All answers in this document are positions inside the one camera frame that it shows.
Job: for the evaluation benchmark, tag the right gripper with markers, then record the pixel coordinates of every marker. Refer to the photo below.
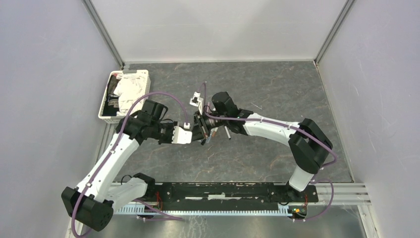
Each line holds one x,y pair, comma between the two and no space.
166,132

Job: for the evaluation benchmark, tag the blue capped marker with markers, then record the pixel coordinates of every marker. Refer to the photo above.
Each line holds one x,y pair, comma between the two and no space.
211,134

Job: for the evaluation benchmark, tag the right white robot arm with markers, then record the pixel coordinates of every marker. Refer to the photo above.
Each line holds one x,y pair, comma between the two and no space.
309,145

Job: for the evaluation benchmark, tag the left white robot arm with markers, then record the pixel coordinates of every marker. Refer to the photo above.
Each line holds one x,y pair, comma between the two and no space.
92,202

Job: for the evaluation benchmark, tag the white cloth in basket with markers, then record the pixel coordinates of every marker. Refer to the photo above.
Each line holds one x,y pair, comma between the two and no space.
130,87

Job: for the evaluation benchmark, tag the white plastic basket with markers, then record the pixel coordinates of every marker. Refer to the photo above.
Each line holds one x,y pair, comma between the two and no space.
109,104

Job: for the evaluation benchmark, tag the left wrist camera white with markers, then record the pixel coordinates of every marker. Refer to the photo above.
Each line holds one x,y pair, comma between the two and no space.
182,134

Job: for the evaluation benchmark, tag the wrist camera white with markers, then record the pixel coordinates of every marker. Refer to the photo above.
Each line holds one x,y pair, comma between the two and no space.
182,134
196,100

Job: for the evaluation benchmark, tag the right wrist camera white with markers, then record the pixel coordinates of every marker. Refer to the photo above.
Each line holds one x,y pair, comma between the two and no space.
196,100

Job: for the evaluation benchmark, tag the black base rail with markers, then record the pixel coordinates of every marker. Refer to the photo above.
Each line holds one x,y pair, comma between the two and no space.
207,196

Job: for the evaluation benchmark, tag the white cable duct strip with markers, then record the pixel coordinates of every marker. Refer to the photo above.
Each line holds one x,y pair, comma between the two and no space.
140,209

